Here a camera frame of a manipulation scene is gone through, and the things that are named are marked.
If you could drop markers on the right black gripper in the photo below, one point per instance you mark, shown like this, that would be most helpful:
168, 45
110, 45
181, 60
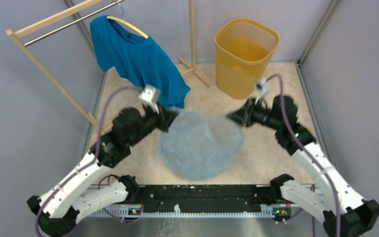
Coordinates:
244, 115

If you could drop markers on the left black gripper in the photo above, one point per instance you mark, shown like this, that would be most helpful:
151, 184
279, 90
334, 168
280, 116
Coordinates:
166, 118

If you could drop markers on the light blue plastic trash bag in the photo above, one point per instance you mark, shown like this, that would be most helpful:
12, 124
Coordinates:
200, 146

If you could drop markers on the yellow mesh trash bin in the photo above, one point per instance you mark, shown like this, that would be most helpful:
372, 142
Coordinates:
244, 48

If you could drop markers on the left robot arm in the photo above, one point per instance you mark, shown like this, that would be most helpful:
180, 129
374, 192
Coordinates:
60, 209

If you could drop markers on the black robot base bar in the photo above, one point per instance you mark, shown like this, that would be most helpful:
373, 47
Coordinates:
205, 198

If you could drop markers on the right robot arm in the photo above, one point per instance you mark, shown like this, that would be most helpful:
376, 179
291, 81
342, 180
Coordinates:
341, 210

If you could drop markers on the blue t-shirt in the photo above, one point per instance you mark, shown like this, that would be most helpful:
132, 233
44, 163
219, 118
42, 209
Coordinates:
138, 59

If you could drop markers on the wooden clothes hanger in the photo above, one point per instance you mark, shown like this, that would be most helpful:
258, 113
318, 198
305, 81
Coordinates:
123, 21

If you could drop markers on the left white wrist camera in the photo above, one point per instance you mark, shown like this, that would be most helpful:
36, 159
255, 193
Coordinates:
149, 97

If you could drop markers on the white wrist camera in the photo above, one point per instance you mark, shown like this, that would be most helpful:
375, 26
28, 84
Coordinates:
149, 97
263, 89

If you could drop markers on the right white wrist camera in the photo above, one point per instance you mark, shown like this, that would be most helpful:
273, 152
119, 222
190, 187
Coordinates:
263, 89

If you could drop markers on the white toothed cable duct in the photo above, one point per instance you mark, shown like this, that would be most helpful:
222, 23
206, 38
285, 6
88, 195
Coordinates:
125, 212

